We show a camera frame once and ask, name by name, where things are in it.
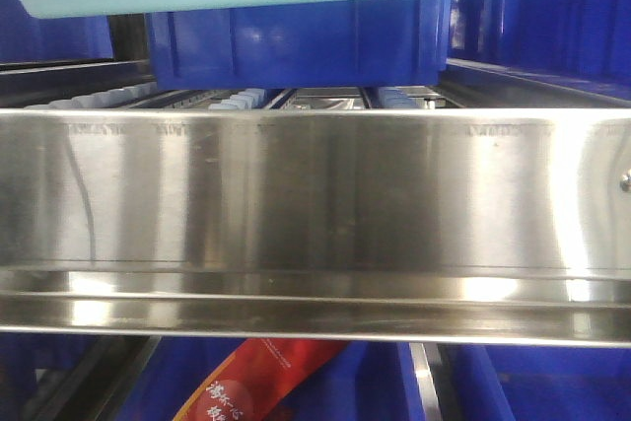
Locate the dark blue bin lower centre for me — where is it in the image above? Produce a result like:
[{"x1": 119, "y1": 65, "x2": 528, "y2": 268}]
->
[{"x1": 116, "y1": 337, "x2": 425, "y2": 420}]

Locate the steel divider bar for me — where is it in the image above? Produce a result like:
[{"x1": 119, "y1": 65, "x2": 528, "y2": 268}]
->
[
  {"x1": 408, "y1": 342, "x2": 443, "y2": 421},
  {"x1": 21, "y1": 335, "x2": 161, "y2": 420}
]

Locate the steel divider bar lower left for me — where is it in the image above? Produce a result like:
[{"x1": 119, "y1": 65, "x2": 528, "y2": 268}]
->
[{"x1": 21, "y1": 335, "x2": 161, "y2": 420}]

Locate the dark blue bin lower left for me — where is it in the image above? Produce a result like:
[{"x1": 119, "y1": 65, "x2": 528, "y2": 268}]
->
[{"x1": 1, "y1": 332, "x2": 97, "y2": 420}]

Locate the stainless steel shelf rail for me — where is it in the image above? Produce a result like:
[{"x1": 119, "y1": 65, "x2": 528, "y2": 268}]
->
[{"x1": 1, "y1": 108, "x2": 630, "y2": 347}]

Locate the dark blue bin behind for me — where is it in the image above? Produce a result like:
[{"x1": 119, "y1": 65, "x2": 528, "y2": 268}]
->
[{"x1": 147, "y1": 0, "x2": 452, "y2": 90}]

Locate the red snack package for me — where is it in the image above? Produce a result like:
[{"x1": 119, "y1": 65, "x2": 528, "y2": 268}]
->
[{"x1": 174, "y1": 338, "x2": 347, "y2": 420}]

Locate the steel divider bar lower right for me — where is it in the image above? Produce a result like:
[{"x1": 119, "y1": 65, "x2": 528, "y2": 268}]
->
[{"x1": 408, "y1": 342, "x2": 443, "y2": 421}]

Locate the dark blue bin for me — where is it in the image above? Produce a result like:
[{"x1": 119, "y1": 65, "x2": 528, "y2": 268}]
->
[
  {"x1": 1, "y1": 0, "x2": 113, "y2": 63},
  {"x1": 1, "y1": 332, "x2": 97, "y2": 420},
  {"x1": 446, "y1": 344, "x2": 630, "y2": 420},
  {"x1": 116, "y1": 337, "x2": 425, "y2": 420},
  {"x1": 147, "y1": 0, "x2": 452, "y2": 90},
  {"x1": 449, "y1": 0, "x2": 630, "y2": 97}
]

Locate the dark blue bin lower right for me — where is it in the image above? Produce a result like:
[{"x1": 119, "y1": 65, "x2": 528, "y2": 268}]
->
[{"x1": 446, "y1": 344, "x2": 630, "y2": 420}]

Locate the steel screw head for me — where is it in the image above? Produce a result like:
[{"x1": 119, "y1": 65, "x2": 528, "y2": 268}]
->
[{"x1": 619, "y1": 170, "x2": 631, "y2": 193}]

